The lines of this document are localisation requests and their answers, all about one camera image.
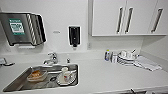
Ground grey dish drying rack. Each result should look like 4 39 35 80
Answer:
0 57 16 68

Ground white mug red print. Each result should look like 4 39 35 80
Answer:
60 67 74 82

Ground small white bottle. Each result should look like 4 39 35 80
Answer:
110 51 119 65

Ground small wall label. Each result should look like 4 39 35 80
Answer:
52 30 62 35

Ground grey paper towel dispenser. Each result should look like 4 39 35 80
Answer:
0 12 48 48

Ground white wall cabinet three doors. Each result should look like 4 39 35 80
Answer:
88 0 168 37

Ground stainless steel sink basin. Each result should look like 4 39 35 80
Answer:
2 63 80 93

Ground black soap dispenser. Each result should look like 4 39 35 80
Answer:
68 25 82 50

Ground brown food container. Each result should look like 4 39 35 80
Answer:
26 67 48 83

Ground chrome sink faucet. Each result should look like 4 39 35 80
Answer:
42 51 60 67

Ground small metal sink knob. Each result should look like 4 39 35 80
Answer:
65 57 72 65

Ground dish soap bottle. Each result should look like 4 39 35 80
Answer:
104 49 112 62

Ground white plate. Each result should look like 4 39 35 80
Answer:
55 70 79 87

